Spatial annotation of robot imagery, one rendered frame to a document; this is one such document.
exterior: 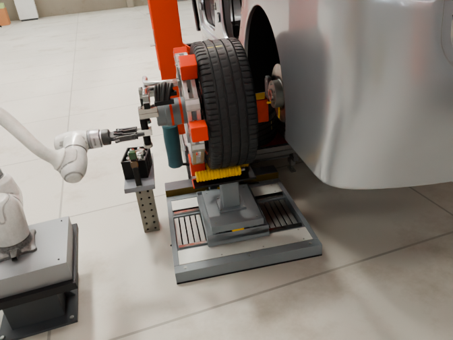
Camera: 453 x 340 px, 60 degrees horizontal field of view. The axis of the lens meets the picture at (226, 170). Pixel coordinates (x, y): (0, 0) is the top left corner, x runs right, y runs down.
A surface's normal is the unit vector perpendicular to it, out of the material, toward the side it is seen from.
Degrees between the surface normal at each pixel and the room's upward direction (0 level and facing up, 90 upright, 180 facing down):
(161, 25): 90
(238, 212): 0
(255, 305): 0
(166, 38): 90
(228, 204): 90
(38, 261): 0
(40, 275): 90
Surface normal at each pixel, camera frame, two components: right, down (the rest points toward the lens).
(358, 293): -0.08, -0.88
